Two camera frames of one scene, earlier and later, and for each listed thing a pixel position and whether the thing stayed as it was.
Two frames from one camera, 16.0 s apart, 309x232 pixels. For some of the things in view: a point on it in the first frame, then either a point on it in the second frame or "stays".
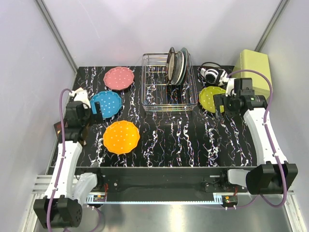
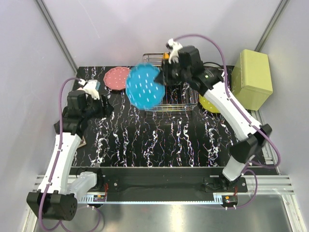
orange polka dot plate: [121, 137] -> [165, 56]
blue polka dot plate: [110, 103] -> [142, 89]
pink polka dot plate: [119, 78] stays
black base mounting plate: [161, 180] stays
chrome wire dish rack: [158, 94] stays
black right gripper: [219, 100] -> [162, 77]
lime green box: [252, 60] stays
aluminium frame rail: [53, 26] stays
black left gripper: [91, 113] stays
